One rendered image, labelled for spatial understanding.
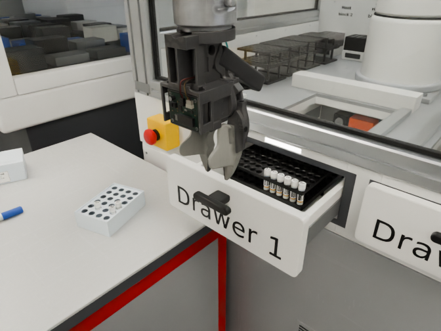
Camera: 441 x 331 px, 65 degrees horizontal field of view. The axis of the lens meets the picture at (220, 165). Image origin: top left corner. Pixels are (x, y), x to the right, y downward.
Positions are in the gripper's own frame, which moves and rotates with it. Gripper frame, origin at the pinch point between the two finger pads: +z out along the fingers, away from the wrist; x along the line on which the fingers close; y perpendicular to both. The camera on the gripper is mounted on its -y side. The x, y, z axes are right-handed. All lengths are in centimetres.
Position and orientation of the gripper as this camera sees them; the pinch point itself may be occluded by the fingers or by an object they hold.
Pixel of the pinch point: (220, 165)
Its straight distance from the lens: 53.1
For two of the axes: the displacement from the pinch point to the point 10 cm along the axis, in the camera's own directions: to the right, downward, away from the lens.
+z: 0.2, 8.7, 4.9
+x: 7.4, 3.2, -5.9
